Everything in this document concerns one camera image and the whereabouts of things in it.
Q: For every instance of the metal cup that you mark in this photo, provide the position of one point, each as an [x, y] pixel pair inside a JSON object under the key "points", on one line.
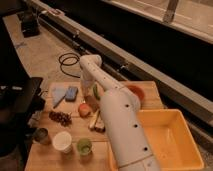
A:
{"points": [[41, 136]]}

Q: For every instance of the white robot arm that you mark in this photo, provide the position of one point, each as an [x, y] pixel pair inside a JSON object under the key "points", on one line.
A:
{"points": [[119, 107]]}

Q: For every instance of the orange red bowl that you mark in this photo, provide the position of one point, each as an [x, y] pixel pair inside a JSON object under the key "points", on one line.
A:
{"points": [[137, 91]]}

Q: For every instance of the black chair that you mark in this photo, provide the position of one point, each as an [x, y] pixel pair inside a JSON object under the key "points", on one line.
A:
{"points": [[16, 108]]}

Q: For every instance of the black device on floor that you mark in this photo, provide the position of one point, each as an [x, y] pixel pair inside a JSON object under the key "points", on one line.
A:
{"points": [[29, 24]]}

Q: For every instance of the light blue wedge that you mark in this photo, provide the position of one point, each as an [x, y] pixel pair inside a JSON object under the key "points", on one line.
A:
{"points": [[58, 94]]}

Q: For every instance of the orange peach fruit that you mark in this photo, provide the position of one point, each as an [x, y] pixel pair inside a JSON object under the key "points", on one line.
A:
{"points": [[84, 110]]}

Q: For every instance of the blue sponge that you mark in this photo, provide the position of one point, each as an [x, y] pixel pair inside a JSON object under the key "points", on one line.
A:
{"points": [[71, 94]]}

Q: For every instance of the yellow brown sandwich block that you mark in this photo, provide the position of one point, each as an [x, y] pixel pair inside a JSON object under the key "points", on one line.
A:
{"points": [[96, 123]]}

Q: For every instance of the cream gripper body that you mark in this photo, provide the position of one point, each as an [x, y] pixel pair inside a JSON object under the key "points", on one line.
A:
{"points": [[91, 101]]}

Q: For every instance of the yellow plastic bin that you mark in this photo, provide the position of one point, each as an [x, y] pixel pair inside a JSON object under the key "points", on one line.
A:
{"points": [[170, 140]]}

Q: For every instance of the wooden cutting board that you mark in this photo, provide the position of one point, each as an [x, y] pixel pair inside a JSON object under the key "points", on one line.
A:
{"points": [[46, 158]]}

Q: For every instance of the green chili pepper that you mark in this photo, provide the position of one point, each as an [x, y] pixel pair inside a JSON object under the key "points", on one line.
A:
{"points": [[95, 92]]}

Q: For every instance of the white paper cup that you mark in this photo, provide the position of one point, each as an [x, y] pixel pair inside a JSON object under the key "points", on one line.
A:
{"points": [[62, 142]]}

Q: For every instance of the dark grape bunch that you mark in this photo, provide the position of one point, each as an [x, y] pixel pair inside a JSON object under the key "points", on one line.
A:
{"points": [[63, 118]]}

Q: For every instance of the green plastic cup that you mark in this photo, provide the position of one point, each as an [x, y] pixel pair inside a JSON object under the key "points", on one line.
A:
{"points": [[84, 146]]}

